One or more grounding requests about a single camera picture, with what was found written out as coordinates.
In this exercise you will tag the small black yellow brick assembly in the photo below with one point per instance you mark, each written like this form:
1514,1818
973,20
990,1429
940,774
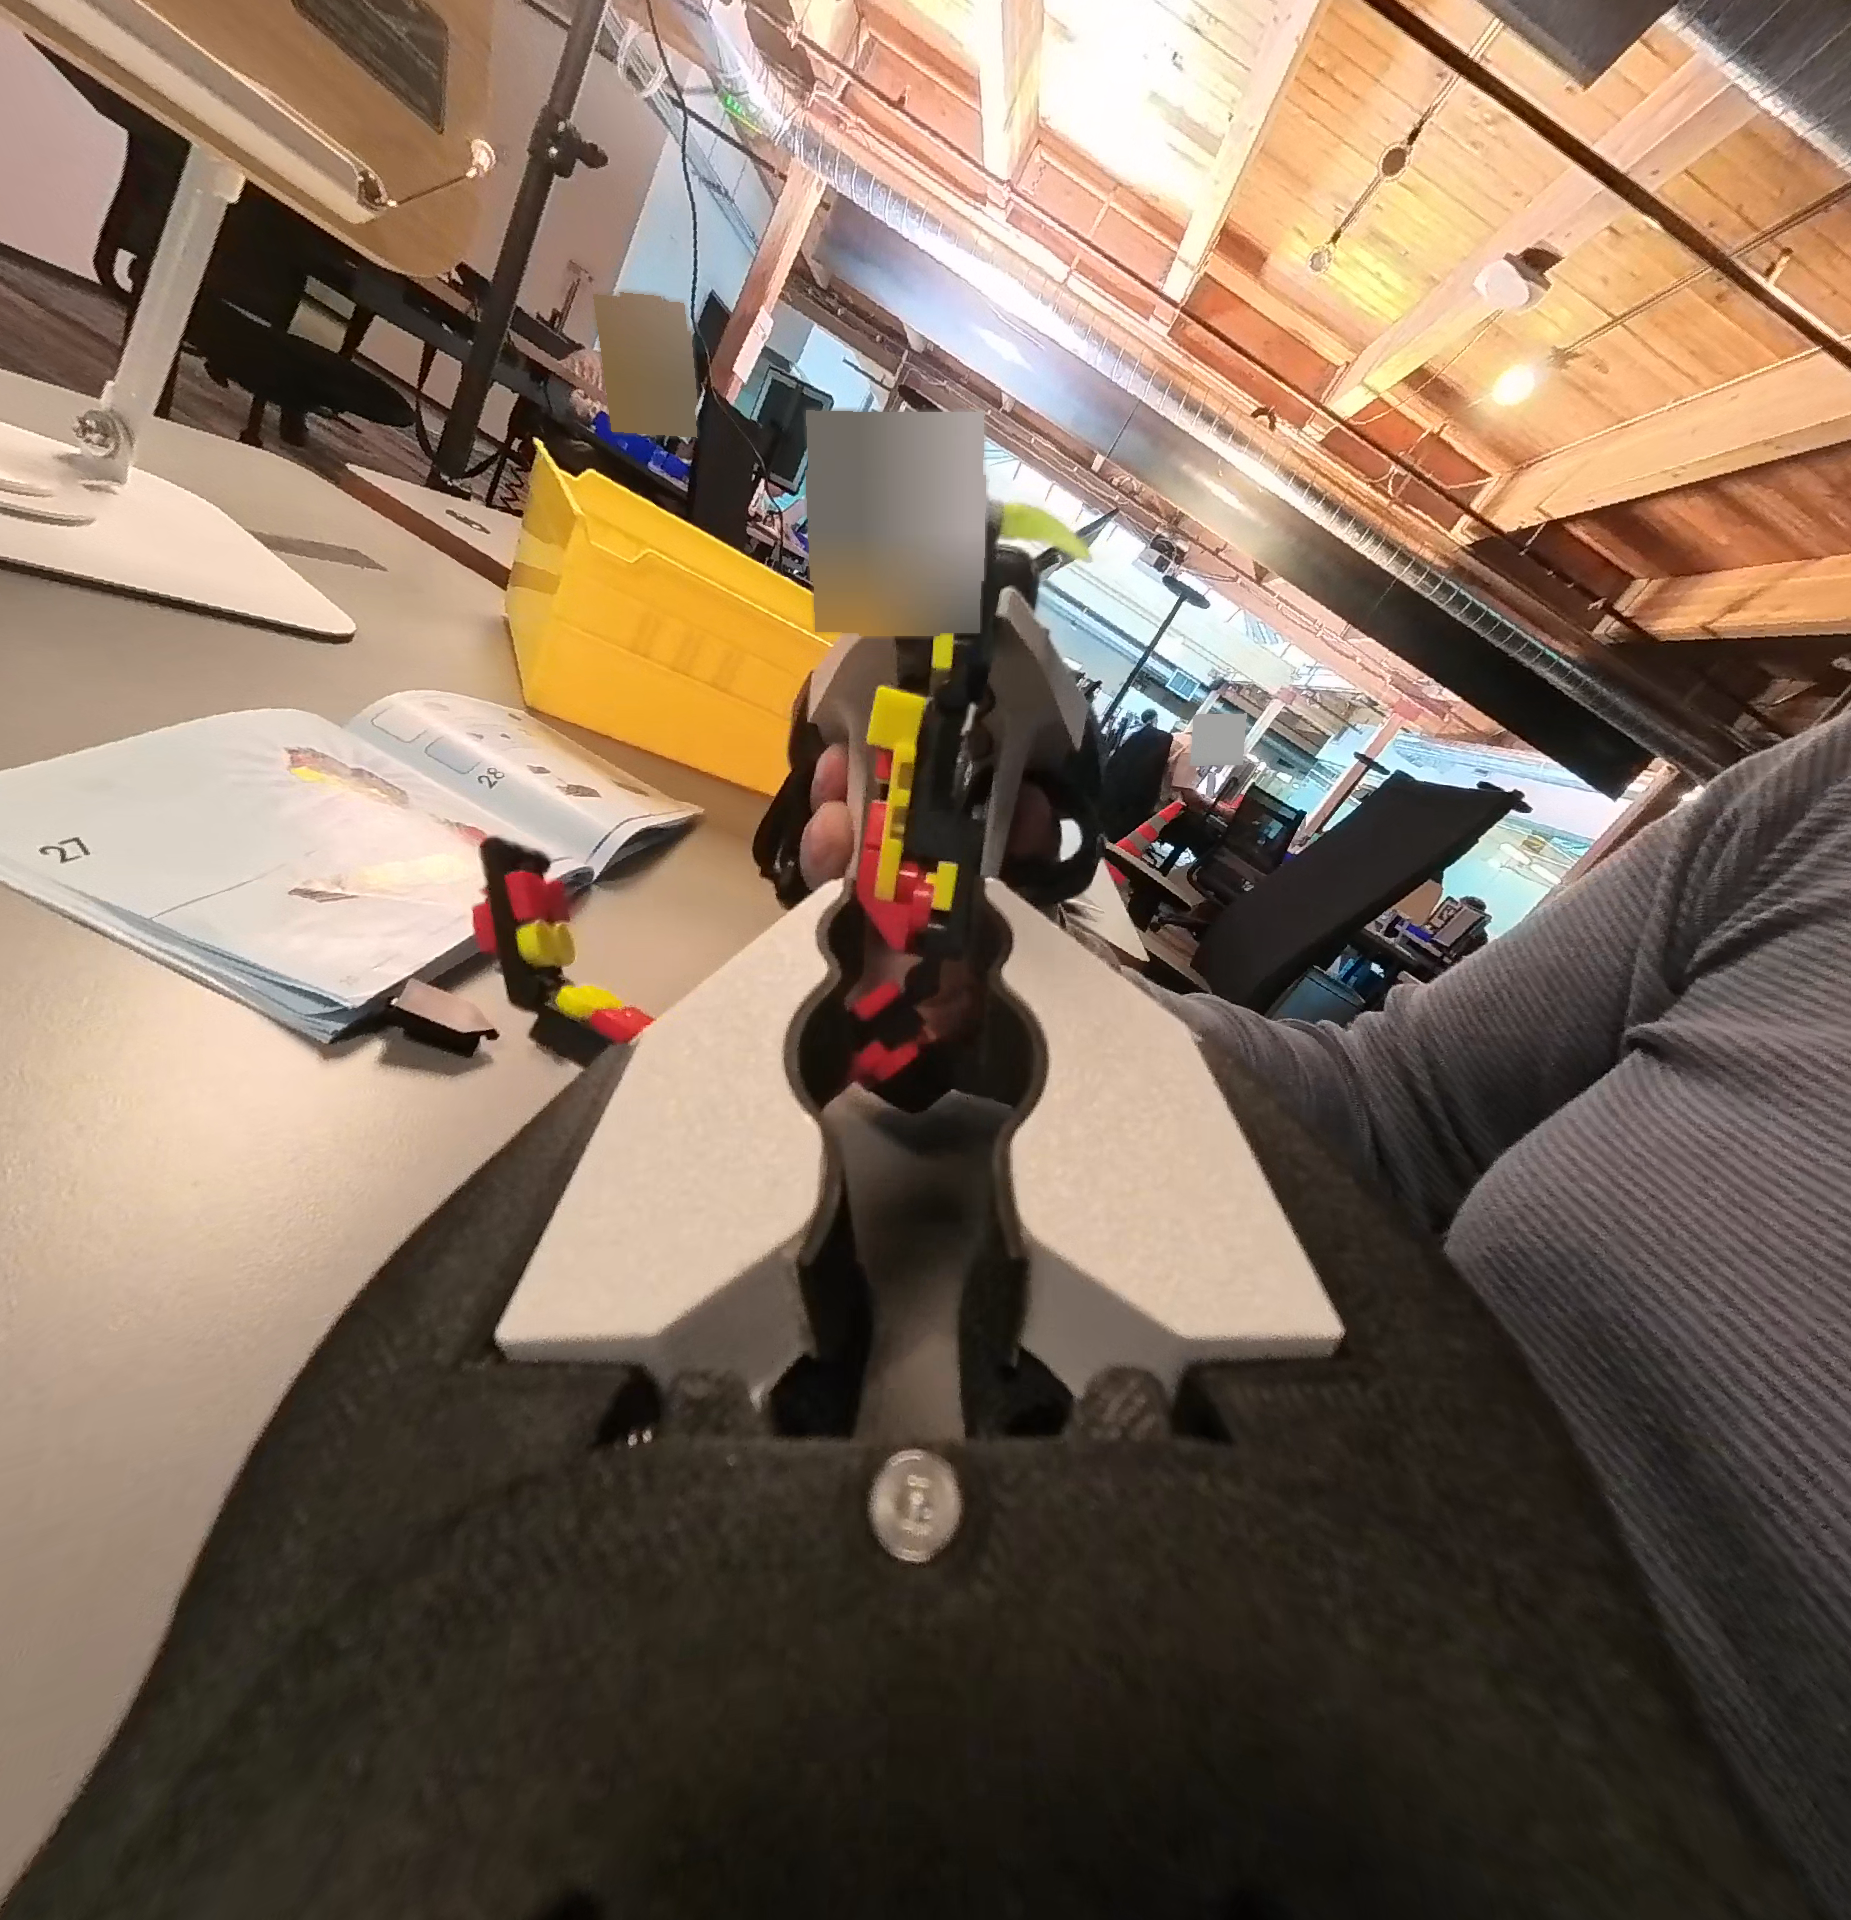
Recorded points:
1044,529

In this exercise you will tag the black tripod pole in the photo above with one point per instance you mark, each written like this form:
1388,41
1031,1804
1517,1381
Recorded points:
528,225

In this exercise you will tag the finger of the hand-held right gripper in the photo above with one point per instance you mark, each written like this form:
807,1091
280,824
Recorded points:
850,706
1038,676

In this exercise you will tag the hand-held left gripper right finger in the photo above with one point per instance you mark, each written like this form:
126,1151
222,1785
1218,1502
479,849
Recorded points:
1167,1200

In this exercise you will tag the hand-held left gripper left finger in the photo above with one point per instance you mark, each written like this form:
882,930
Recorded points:
671,1200

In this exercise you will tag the black pole lamp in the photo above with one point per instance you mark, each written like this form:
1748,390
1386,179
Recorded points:
1167,632

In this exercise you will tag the black office chair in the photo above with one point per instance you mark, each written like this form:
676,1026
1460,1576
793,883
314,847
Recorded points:
295,346
1344,886

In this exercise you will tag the black toy brick piece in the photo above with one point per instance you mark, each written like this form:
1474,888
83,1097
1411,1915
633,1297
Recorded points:
437,1021

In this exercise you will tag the wooden board stand white base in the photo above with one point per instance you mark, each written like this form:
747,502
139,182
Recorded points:
190,91

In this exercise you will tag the long silver ventilation duct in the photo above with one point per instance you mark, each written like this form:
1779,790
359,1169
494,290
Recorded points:
1781,46

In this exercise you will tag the yellow plastic bin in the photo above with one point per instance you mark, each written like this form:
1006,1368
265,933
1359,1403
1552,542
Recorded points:
640,632

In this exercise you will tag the red yellow black brick assembly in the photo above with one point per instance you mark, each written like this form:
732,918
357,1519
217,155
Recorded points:
901,842

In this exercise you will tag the open instruction booklet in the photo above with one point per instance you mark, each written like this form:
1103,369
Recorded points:
265,842

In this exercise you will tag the person's right hand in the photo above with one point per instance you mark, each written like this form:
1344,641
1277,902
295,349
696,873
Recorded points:
827,826

